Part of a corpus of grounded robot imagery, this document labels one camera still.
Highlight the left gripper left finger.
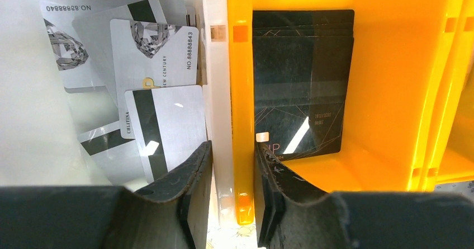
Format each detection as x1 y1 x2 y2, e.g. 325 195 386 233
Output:
103 141 212 248

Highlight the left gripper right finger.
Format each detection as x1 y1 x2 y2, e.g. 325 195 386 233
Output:
254 143 348 248

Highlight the yellow divided plastic bin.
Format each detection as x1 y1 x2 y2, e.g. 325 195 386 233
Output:
227 0 473 225

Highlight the clear plastic card bin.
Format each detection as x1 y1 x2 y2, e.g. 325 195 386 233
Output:
0 0 238 226

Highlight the white VIP card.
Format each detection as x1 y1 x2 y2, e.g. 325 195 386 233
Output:
110 18 200 139

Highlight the white magnetic stripe card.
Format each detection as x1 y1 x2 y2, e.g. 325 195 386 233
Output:
124 85 207 183

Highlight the black VIP card stack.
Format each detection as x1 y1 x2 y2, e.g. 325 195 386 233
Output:
252 9 355 161

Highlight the white diamond print card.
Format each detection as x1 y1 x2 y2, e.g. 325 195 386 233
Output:
39 0 167 94

